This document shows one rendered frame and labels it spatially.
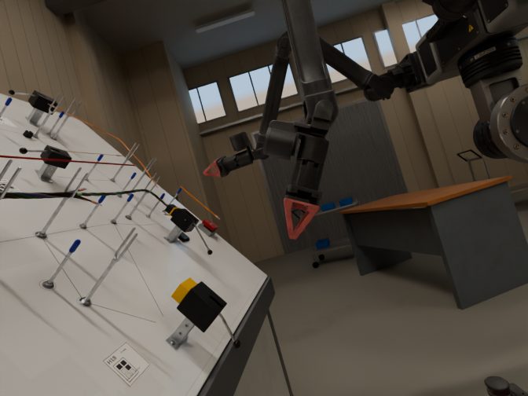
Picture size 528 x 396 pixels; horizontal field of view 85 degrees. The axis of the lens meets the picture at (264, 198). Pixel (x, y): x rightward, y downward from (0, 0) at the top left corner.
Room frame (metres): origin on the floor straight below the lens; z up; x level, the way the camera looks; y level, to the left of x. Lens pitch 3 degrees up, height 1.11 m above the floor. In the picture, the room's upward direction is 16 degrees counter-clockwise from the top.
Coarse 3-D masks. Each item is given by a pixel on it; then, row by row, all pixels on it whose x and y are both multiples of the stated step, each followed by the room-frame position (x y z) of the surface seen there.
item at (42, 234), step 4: (80, 168) 0.48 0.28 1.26; (76, 172) 0.48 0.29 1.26; (84, 176) 0.48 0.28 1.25; (72, 180) 0.48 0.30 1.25; (84, 180) 0.48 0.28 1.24; (68, 184) 0.48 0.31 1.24; (80, 184) 0.48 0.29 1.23; (76, 188) 0.48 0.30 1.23; (72, 196) 0.48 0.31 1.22; (64, 200) 0.49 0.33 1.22; (60, 204) 0.49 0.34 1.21; (60, 208) 0.49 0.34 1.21; (56, 212) 0.49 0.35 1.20; (52, 216) 0.49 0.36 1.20; (52, 220) 0.49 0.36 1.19; (48, 224) 0.49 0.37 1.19; (44, 228) 0.49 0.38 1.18; (36, 232) 0.50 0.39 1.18; (40, 232) 0.50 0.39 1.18; (44, 232) 0.50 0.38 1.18; (40, 236) 0.49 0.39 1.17; (44, 236) 0.50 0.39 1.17
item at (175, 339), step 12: (192, 288) 0.48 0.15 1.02; (204, 288) 0.50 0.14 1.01; (192, 300) 0.48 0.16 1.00; (204, 300) 0.47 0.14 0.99; (216, 300) 0.50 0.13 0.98; (192, 312) 0.48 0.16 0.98; (204, 312) 0.47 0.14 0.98; (216, 312) 0.47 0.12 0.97; (180, 324) 0.50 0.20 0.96; (192, 324) 0.49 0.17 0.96; (204, 324) 0.48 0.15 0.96; (180, 336) 0.50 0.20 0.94
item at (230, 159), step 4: (224, 156) 1.15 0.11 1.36; (232, 156) 1.11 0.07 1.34; (220, 160) 1.08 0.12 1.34; (224, 160) 1.11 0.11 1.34; (228, 160) 1.11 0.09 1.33; (232, 160) 1.10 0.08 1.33; (220, 164) 1.09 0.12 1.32; (224, 164) 1.11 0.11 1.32; (228, 164) 1.11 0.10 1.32; (232, 164) 1.11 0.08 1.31; (224, 168) 1.10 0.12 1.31; (228, 168) 1.11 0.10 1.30; (232, 168) 1.12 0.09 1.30; (236, 168) 1.12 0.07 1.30; (224, 172) 1.10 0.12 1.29; (228, 172) 1.13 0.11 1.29; (224, 176) 1.10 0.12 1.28
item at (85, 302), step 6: (126, 240) 0.43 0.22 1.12; (132, 240) 0.42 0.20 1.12; (120, 246) 0.43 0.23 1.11; (126, 246) 0.42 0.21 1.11; (114, 258) 0.43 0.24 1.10; (120, 258) 0.43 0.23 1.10; (114, 264) 0.43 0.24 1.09; (108, 270) 0.43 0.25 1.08; (102, 276) 0.43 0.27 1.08; (96, 288) 0.44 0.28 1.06; (90, 294) 0.44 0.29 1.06; (84, 300) 0.44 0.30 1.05
